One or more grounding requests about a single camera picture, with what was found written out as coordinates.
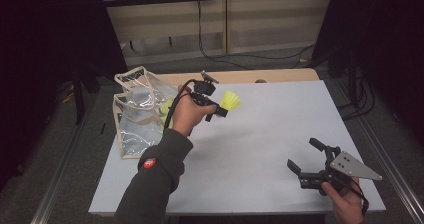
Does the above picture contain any light wooden shelf unit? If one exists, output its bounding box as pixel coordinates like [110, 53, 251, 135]
[98, 0, 333, 67]

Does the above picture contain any black floor cable bundle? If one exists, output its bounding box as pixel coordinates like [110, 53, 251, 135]
[336, 80, 376, 121]

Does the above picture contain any transparent bag with beige trim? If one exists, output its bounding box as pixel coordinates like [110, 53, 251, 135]
[112, 65, 179, 160]

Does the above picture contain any person's left hand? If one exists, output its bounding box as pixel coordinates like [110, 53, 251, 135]
[171, 85, 218, 138]

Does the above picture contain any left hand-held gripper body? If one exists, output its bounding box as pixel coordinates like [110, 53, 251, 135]
[191, 70, 222, 114]

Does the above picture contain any black curtain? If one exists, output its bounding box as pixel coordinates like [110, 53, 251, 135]
[0, 0, 129, 192]
[313, 0, 424, 145]

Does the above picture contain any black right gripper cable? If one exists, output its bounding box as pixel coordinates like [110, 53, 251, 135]
[343, 175, 370, 215]

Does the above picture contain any black hanging floor cable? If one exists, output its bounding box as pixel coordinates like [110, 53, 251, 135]
[197, 0, 317, 71]

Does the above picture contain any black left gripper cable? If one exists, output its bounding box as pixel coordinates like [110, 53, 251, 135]
[162, 78, 201, 133]

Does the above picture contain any aluminium floor rail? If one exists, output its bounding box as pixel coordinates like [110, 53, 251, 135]
[30, 93, 98, 224]
[336, 83, 424, 224]

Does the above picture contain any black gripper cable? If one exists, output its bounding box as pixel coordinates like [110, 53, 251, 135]
[343, 175, 370, 215]
[162, 78, 201, 133]

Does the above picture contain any person's right hand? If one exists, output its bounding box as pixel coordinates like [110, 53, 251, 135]
[321, 177, 364, 224]

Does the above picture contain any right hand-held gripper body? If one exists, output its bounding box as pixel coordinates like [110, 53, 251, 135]
[297, 145, 384, 197]

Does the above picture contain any black metal stand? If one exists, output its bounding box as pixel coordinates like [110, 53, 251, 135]
[328, 47, 361, 108]
[73, 63, 101, 125]

